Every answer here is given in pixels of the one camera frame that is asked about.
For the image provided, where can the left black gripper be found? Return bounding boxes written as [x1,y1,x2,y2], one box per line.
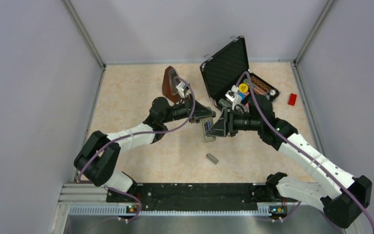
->
[162,93,216,124]

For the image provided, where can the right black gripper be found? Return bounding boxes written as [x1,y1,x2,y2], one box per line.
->
[207,107,262,137]

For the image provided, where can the beige remote control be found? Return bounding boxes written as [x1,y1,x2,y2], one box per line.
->
[199,117,216,143]

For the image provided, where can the purple blue battery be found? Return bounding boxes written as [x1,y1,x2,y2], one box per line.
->
[204,120,212,131]

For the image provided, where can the beige battery cover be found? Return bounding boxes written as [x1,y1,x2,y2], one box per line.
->
[206,154,219,165]

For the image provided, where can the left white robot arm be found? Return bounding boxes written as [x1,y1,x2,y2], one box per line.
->
[74,95,216,202]

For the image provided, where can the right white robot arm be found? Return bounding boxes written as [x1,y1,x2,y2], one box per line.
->
[206,95,373,229]

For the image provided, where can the brown metronome with clear cover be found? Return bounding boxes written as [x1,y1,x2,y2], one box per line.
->
[162,66,181,103]

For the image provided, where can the yellow big blind chip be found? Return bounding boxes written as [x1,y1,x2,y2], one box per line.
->
[238,83,249,93]

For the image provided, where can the black poker chip case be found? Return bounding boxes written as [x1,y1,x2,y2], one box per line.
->
[200,36,280,110]

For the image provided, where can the red toy block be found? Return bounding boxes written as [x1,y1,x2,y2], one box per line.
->
[287,93,298,106]

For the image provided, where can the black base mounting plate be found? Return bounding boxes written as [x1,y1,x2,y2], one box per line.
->
[106,183,292,212]

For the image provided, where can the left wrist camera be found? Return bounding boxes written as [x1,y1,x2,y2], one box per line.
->
[176,81,190,98]

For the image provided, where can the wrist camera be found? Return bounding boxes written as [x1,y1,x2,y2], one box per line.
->
[224,85,242,111]
[176,81,190,98]

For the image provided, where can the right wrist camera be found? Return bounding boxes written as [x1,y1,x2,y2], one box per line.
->
[224,85,242,111]

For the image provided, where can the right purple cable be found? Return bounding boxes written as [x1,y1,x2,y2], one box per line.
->
[235,71,374,234]

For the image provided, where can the aluminium frame rail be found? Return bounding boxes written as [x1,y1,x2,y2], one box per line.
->
[59,183,297,216]

